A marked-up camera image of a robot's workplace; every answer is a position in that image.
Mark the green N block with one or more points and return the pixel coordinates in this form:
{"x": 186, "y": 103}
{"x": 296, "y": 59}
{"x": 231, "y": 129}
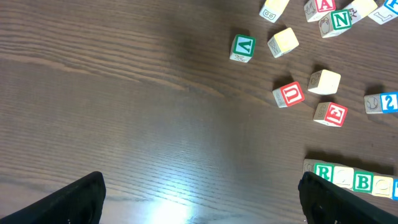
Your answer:
{"x": 335, "y": 23}

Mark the red U block lower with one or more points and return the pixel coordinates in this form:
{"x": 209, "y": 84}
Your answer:
{"x": 288, "y": 95}

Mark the yellow O block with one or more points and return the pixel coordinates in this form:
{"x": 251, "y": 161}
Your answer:
{"x": 382, "y": 186}
{"x": 343, "y": 176}

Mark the red E block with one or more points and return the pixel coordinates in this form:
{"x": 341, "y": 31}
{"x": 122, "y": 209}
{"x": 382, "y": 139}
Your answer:
{"x": 330, "y": 114}

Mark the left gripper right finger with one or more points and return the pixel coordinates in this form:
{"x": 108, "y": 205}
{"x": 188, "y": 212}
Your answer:
{"x": 324, "y": 202}

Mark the yellow block near N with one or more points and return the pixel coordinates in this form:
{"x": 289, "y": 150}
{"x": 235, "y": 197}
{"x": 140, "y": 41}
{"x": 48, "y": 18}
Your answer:
{"x": 359, "y": 9}

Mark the red A block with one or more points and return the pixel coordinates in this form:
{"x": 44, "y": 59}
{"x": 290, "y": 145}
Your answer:
{"x": 316, "y": 9}

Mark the green B block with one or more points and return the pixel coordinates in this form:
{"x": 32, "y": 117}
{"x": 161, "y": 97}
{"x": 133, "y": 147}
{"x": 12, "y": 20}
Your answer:
{"x": 363, "y": 182}

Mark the green V block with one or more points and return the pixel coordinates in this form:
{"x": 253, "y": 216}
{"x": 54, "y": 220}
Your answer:
{"x": 242, "y": 48}

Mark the blue 2 block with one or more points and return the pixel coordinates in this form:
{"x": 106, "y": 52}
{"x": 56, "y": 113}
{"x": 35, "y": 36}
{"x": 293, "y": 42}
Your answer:
{"x": 381, "y": 103}

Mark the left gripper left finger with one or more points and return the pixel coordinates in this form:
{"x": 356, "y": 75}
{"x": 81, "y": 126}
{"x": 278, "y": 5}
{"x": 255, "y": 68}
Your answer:
{"x": 80, "y": 202}

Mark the blue P block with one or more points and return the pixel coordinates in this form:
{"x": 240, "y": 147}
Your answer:
{"x": 386, "y": 11}

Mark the blue T block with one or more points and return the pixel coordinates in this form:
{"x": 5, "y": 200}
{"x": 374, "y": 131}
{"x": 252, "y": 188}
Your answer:
{"x": 395, "y": 190}

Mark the green R block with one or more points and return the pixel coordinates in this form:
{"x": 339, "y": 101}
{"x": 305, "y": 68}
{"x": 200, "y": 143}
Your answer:
{"x": 323, "y": 169}

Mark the yellow block far left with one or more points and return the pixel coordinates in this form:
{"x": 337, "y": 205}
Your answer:
{"x": 273, "y": 9}

